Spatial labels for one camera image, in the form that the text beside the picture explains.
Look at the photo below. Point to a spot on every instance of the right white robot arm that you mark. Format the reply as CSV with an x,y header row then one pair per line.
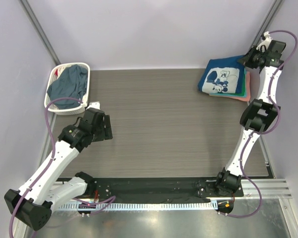
x,y
260,113

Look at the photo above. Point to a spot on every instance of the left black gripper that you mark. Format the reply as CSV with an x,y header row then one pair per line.
x,y
106,133

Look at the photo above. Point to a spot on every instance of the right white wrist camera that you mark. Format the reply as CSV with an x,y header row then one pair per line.
x,y
265,42

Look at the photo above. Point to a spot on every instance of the dark blue t shirt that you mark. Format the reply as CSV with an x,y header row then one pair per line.
x,y
224,75

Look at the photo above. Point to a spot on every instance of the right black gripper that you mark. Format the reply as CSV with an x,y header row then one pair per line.
x,y
246,59

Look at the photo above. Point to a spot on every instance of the folded pink t shirt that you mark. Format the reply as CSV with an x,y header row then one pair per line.
x,y
247,86

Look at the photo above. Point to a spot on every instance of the white plastic laundry basket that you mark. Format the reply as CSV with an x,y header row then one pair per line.
x,y
66,106

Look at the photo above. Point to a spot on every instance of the grey blue t shirt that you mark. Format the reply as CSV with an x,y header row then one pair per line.
x,y
72,83

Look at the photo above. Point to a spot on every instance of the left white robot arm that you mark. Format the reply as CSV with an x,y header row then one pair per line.
x,y
35,201

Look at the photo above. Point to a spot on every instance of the aluminium frame rail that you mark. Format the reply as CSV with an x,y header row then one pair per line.
x,y
265,188

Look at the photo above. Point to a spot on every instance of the white slotted cable duct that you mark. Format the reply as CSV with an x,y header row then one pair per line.
x,y
77,206

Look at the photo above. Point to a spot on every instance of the folded green t shirt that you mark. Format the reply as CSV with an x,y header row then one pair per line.
x,y
243,86

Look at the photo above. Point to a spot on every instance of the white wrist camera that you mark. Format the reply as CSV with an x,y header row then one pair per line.
x,y
265,42
93,105

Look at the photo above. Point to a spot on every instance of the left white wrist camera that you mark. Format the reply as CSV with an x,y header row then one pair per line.
x,y
93,105

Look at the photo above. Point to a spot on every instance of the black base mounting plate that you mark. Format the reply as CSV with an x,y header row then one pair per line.
x,y
140,189

